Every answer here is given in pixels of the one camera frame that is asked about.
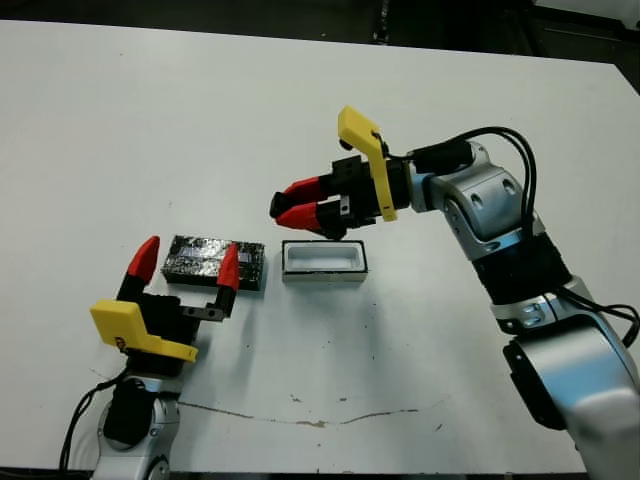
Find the right gripper black yellow body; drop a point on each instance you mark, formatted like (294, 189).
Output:
(367, 190)

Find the black glossy box lid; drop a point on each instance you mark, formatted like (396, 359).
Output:
(200, 260)

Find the dark metal stand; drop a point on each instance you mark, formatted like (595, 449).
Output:
(382, 22)

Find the left gripper black yellow body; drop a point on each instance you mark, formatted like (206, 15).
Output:
(160, 325)

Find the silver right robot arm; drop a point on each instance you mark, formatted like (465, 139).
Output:
(500, 210)

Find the black slim camera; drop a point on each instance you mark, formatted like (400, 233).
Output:
(276, 205)

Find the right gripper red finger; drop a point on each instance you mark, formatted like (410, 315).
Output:
(305, 216)
(310, 190)

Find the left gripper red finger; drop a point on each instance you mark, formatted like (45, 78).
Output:
(231, 270)
(145, 262)

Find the white-lined camera box base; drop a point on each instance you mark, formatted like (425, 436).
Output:
(325, 260)

